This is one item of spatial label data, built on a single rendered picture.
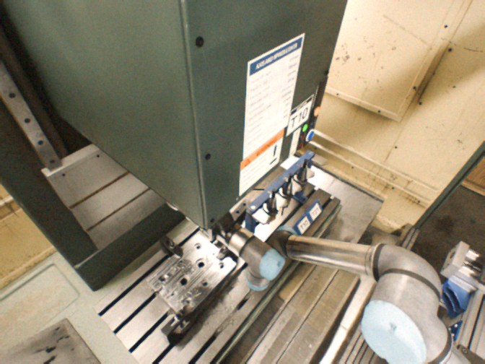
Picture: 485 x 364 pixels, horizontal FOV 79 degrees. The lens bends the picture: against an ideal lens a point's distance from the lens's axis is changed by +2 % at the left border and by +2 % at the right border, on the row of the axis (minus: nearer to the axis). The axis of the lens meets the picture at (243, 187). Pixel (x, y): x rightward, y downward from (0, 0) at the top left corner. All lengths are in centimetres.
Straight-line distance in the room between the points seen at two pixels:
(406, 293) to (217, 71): 53
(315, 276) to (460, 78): 105
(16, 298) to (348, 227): 180
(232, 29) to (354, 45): 113
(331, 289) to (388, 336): 97
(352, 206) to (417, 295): 119
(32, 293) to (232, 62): 172
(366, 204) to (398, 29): 91
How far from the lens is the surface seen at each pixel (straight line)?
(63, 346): 168
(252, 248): 80
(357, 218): 181
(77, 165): 118
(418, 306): 68
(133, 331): 133
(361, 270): 80
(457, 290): 150
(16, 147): 113
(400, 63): 148
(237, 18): 44
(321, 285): 158
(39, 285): 197
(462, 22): 140
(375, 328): 67
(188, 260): 130
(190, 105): 43
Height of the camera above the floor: 213
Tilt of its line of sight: 48 degrees down
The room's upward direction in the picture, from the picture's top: 3 degrees clockwise
